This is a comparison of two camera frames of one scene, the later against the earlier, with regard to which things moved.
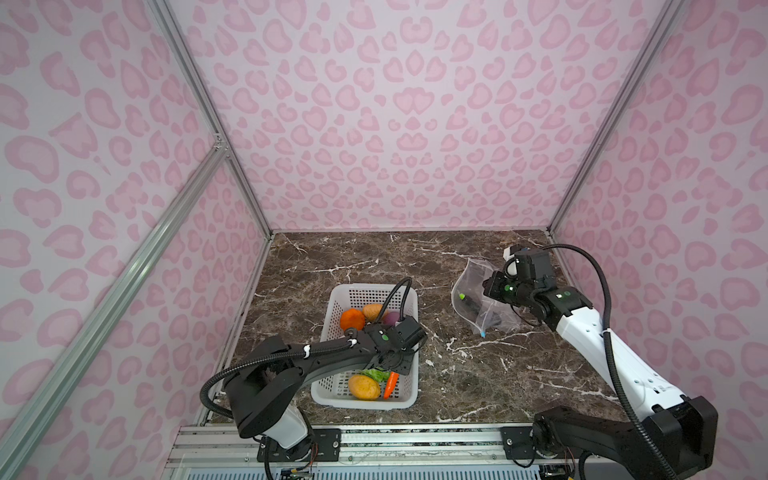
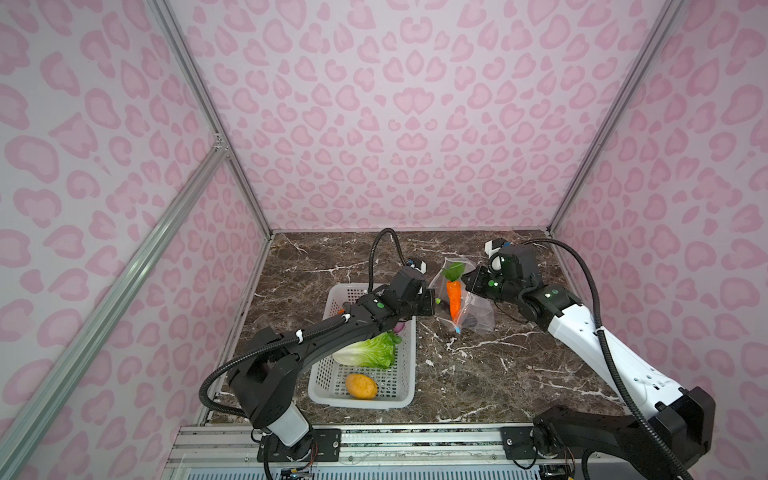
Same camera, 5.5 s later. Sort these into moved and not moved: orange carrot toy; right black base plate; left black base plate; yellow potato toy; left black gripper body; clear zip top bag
Moved: clear zip top bag; left black gripper body; orange carrot toy
Not moved: left black base plate; right black base plate; yellow potato toy
